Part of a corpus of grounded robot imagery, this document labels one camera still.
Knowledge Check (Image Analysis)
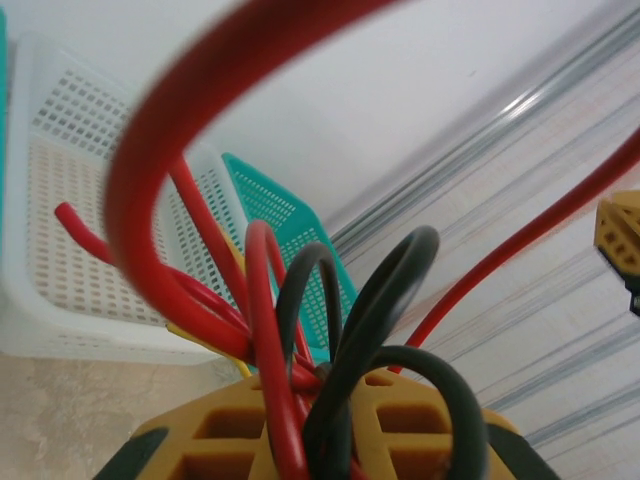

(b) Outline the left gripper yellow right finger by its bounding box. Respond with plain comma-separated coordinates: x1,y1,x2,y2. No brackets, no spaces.
348,367,559,480

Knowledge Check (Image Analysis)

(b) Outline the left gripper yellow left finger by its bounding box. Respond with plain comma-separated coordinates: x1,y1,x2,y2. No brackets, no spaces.
97,372,282,480

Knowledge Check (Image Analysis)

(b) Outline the yellow cable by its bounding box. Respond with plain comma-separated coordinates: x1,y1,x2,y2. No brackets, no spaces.
167,224,254,379

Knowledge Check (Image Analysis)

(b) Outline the teal plastic basket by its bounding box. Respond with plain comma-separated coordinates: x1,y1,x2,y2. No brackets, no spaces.
219,152,359,364
0,7,8,131

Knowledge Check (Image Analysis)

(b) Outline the white plastic basket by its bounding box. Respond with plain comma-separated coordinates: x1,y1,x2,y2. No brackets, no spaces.
0,32,261,369

